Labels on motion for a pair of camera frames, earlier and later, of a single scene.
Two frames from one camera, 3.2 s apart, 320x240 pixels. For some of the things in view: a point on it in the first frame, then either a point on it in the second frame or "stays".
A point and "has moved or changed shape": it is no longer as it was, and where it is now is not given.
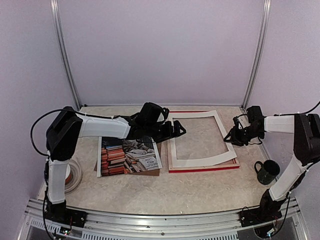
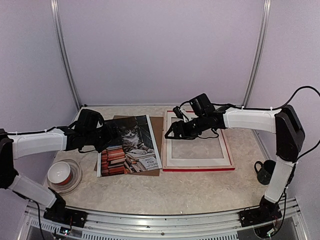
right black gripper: x=235 y=138 -> x=183 y=132
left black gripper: x=170 y=133 -> x=110 y=136
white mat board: x=203 y=161 has moved or changed shape
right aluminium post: x=264 y=27 stays
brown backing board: x=96 y=166 stays
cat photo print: x=117 y=156 stays
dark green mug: x=269 y=171 stays
